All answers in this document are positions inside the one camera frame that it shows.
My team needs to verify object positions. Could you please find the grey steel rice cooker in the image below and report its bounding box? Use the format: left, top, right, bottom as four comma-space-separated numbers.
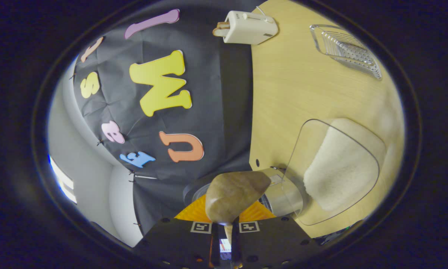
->
183, 167, 305, 225

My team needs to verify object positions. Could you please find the black backdrop cloth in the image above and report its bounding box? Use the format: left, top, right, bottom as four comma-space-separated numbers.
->
72, 0, 255, 236

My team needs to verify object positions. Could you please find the ceiling light panel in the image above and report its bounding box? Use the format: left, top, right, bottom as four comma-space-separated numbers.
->
49, 155, 78, 205

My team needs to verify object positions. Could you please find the bread slice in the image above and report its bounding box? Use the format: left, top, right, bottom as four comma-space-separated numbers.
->
212, 21, 230, 37

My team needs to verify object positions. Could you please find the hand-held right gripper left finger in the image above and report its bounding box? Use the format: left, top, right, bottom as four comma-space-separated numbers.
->
133, 194, 220, 269

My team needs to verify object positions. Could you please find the wooden spoon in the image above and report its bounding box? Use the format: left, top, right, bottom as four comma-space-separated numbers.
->
205, 171, 272, 243

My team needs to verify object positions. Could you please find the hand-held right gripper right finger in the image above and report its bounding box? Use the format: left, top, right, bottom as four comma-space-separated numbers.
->
231, 201, 322, 269

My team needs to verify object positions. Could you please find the white toaster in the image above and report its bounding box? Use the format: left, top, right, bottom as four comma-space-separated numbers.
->
221, 10, 279, 45

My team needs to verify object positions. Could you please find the clear plastic container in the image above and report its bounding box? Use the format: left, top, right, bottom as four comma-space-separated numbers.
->
283, 118, 387, 227

